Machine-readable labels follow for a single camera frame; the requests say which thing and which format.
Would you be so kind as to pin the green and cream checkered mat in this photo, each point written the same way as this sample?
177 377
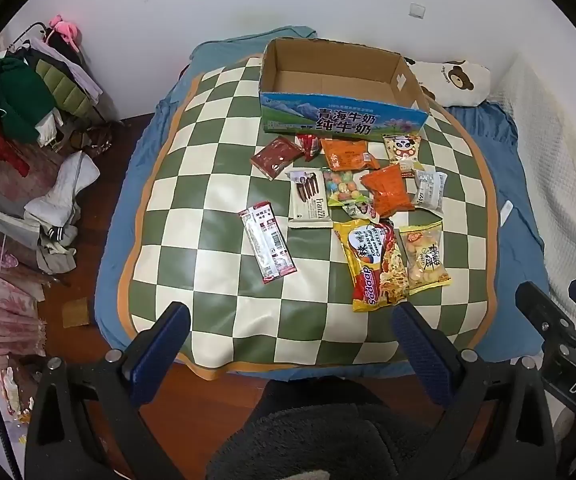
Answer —
207 210

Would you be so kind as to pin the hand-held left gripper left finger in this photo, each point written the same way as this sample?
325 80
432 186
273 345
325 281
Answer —
160 345

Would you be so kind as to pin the person's dark fleece clothing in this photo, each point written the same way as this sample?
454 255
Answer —
318 435

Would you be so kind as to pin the bear print pillow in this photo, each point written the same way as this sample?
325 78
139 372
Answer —
460 80

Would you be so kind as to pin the colourful candy ball bag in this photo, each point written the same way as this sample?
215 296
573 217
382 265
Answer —
340 185

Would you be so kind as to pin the brown cardboard scrap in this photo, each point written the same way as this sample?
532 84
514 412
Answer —
75 312

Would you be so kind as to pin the long red white packet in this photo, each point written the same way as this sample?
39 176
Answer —
268 245

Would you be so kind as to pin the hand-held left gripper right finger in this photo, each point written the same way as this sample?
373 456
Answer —
420 345

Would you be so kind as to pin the yellow cracker packet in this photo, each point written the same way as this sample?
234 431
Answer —
423 260

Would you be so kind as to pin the white fabric tag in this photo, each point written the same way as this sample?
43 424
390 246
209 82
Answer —
506 213

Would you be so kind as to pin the dark green garment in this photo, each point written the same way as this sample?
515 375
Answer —
15 95

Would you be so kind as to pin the white chocolate wafer packet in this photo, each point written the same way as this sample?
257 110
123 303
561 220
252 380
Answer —
309 199

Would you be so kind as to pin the blue bed sheet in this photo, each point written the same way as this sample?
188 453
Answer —
513 240

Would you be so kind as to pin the dark red snack packet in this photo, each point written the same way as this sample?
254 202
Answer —
275 157

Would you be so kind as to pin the crumpled orange snack packet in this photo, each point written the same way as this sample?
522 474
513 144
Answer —
387 191

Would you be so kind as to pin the small red candy packet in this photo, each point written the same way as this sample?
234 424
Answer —
311 146

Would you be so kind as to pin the yellow instant noodle packet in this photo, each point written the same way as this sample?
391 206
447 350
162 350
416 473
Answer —
375 265

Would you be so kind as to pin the yellow panda snack packet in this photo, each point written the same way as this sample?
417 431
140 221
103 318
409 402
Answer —
403 152

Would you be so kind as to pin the white printed snack packet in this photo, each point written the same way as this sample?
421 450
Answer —
430 187

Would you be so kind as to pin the white crumpled cloth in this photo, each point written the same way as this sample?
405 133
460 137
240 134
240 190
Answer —
62 190

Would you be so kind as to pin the white wall switch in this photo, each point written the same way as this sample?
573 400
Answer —
417 9

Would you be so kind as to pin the olive puffer vest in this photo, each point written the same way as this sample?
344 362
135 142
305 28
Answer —
62 85

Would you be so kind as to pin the cardboard box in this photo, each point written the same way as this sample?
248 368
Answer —
333 115

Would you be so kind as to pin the small green white packet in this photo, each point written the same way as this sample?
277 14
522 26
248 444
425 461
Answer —
360 209

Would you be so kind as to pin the white textured blanket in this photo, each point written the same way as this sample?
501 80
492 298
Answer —
558 160

